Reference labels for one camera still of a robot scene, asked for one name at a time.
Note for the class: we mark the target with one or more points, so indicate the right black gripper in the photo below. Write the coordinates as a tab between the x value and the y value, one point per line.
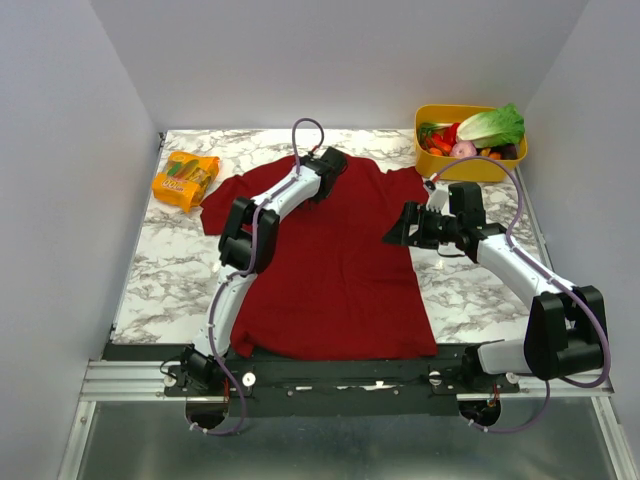
420	226

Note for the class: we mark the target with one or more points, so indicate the red t-shirt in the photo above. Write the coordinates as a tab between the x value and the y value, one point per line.
334	289

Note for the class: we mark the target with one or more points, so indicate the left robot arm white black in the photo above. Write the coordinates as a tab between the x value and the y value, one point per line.
247	246

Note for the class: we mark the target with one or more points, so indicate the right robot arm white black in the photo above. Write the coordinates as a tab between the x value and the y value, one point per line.
565	334

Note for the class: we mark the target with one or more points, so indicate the yellow plastic bin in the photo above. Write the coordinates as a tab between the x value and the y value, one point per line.
489	165

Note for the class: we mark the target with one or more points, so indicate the toy pink onion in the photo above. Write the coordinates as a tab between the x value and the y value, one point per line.
463	149

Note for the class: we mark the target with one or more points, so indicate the toy red pepper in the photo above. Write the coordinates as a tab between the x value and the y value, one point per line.
444	135

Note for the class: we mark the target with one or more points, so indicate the toy lettuce head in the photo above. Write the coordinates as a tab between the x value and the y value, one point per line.
494	128

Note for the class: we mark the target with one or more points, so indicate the orange snack packet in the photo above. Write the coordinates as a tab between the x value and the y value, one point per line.
185	179

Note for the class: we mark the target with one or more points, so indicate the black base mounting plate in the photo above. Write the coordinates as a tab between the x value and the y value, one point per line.
267	385

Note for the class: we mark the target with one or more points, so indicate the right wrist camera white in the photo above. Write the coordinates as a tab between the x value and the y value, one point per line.
438	195

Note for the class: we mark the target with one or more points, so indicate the aluminium rail frame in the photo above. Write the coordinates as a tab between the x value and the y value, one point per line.
342	420

